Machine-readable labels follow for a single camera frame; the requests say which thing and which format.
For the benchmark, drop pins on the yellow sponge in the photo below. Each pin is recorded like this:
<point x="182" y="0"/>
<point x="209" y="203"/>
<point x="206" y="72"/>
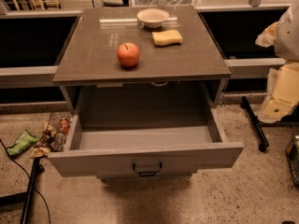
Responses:
<point x="165" y="38"/>

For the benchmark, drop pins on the black drawer handle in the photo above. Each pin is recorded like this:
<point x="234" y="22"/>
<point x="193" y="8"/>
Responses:
<point x="147" y="172"/>

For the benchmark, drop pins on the wire basket right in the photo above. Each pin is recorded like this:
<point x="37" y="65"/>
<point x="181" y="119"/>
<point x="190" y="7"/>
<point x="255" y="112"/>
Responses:
<point x="292" y="156"/>

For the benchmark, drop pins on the grey top drawer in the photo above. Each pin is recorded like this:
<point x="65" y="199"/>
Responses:
<point x="176" y="124"/>

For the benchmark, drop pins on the grey drawer cabinet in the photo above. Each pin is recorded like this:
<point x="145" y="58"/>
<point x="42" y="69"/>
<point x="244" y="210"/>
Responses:
<point x="90" y="57"/>

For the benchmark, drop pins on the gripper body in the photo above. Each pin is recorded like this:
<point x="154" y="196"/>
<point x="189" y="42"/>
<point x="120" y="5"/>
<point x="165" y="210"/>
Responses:
<point x="288" y="39"/>

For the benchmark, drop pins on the black stand leg left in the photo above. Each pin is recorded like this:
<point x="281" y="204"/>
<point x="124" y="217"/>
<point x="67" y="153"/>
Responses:
<point x="26" y="198"/>

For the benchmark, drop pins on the wire basket with snacks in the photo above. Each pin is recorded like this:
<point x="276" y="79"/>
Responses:
<point x="54" y="135"/>

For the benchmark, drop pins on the green snack bag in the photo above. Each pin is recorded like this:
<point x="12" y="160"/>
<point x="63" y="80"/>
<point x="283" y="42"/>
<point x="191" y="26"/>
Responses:
<point x="24" y="141"/>

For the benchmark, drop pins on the white bowl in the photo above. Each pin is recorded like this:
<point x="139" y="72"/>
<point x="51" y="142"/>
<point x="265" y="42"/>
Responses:
<point x="152" y="17"/>

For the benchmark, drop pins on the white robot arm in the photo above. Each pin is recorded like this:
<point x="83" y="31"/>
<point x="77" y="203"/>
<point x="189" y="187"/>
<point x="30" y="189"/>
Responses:
<point x="283" y="35"/>

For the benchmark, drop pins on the red apple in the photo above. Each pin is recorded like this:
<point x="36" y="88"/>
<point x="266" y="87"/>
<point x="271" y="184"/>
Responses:
<point x="128" y="54"/>

